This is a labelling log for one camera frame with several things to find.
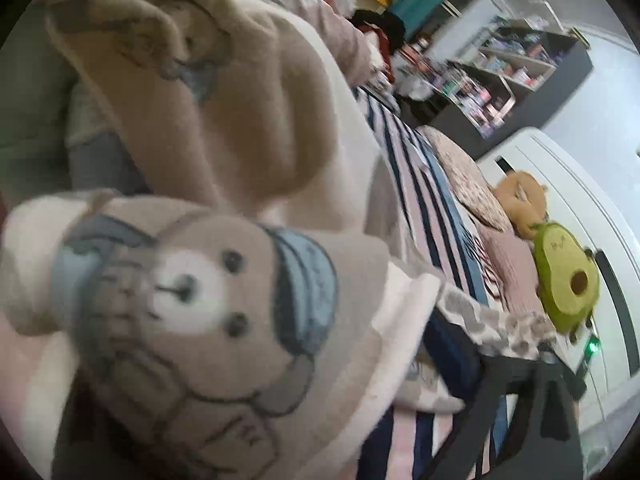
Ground bear print pajama pants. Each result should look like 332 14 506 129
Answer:
1 0 448 479

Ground green avocado plush toy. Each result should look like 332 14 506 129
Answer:
533 222 600 335

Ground striped fleece bed blanket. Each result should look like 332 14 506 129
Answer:
344 89 537 479

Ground pink ribbed pillow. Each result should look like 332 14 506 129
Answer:
477 224 544 314

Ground white bed headboard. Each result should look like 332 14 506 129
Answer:
477 128 639 432

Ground tan bear plush toy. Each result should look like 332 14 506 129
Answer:
494 171 548 240

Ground floral pink pillow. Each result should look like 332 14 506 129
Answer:
416 126 513 234

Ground dark grey bookshelf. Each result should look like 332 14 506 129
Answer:
432 22 592 160

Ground cluttered dark desk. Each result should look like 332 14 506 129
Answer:
391 44 501 134

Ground clothes pile on chair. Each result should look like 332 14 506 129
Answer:
350 9 406 82

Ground pink striped crumpled duvet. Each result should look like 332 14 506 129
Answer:
278 0 386 86

